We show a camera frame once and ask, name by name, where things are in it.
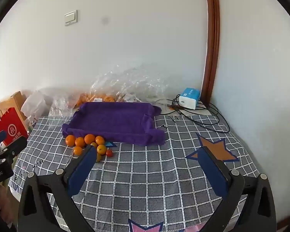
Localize pile of bagged oranges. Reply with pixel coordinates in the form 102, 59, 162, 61
68, 92, 116, 108

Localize large clear plastic bag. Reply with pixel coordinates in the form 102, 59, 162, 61
90, 63, 171, 104

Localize person's left hand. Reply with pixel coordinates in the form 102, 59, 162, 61
0, 186, 15, 224

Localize white plastic bag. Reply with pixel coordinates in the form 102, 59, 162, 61
21, 90, 54, 124

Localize red paper bag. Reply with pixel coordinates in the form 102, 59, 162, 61
0, 107, 29, 145

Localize small clear plastic bag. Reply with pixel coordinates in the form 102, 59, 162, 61
48, 94, 78, 124

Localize white and blue box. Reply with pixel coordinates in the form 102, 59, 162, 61
179, 87, 201, 110

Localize purple towel-lined tray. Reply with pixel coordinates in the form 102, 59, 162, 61
62, 102, 166, 146

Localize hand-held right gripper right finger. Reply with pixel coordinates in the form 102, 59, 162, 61
196, 132, 277, 232

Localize brown wooden door frame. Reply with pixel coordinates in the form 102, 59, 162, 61
203, 0, 220, 104

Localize grey checked tablecloth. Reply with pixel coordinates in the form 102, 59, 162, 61
8, 112, 261, 232

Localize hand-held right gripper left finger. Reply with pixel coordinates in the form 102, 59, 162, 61
18, 144, 98, 232

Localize white wall light switch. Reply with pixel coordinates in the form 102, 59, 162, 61
64, 10, 78, 26

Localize tangled black cables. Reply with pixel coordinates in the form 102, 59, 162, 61
168, 94, 231, 133

